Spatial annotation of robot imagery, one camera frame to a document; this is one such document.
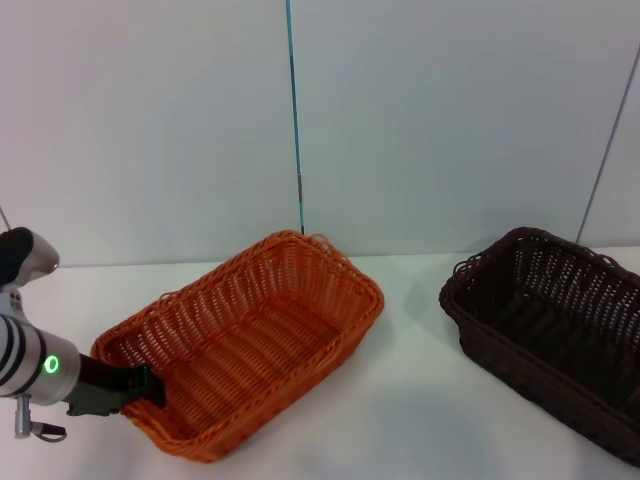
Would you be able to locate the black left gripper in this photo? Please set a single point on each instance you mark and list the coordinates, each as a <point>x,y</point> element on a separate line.
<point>102,375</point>

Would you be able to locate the orange woven plastic basket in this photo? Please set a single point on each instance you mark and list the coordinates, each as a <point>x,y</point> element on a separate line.
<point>250,345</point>

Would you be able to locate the dark brown woven plastic basket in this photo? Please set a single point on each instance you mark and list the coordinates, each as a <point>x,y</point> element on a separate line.
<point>555,340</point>

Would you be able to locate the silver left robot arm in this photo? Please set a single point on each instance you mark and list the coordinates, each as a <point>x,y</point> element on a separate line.
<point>35,370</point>

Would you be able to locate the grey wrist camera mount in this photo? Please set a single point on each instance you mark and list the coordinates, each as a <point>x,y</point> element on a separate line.
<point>95,402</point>

